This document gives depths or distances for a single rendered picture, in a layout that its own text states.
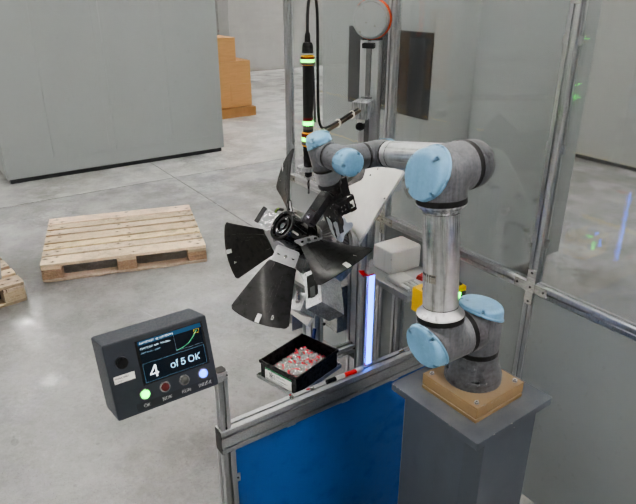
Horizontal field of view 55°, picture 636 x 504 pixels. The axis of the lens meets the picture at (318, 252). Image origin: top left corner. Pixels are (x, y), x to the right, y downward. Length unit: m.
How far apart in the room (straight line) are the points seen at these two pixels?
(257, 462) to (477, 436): 0.71
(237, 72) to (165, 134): 2.86
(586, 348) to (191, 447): 1.81
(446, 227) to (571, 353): 1.11
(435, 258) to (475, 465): 0.56
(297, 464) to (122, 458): 1.23
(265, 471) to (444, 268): 0.93
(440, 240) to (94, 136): 6.37
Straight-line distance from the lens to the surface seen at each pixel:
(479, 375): 1.65
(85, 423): 3.36
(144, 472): 3.01
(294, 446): 2.02
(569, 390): 2.46
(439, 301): 1.45
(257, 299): 2.15
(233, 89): 10.29
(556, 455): 2.64
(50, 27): 7.28
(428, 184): 1.34
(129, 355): 1.51
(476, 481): 1.71
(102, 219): 5.58
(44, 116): 7.35
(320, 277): 1.94
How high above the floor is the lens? 2.02
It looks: 24 degrees down
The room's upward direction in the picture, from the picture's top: straight up
